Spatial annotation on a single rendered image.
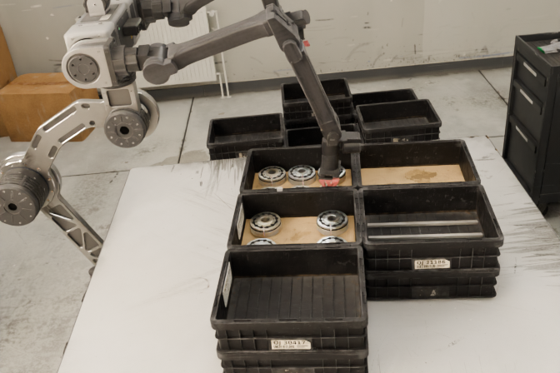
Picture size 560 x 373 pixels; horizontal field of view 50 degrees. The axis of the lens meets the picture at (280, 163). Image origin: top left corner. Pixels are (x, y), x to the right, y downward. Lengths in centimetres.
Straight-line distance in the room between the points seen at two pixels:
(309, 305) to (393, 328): 27
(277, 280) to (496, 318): 64
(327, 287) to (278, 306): 16
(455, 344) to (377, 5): 354
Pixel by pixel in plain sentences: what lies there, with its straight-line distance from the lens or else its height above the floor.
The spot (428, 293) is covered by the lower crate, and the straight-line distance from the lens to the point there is 192.
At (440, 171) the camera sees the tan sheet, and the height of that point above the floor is 83.
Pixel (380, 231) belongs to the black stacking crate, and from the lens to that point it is 198.
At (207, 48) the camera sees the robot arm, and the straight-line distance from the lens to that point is 172.
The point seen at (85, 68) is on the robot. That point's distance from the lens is 180.
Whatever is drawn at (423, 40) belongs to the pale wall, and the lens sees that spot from 514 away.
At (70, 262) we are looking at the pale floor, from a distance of 353.
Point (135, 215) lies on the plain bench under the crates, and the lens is 246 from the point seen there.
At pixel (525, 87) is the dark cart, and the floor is 67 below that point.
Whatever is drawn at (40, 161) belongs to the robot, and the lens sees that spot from 241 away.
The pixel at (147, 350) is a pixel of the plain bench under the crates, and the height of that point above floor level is 70.
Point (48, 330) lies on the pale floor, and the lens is 316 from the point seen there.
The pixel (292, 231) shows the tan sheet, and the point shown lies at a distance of 200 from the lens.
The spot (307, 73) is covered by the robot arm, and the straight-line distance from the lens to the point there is 178.
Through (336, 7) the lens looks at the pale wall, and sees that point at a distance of 492.
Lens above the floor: 203
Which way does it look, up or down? 30 degrees down
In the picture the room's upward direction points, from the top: 6 degrees counter-clockwise
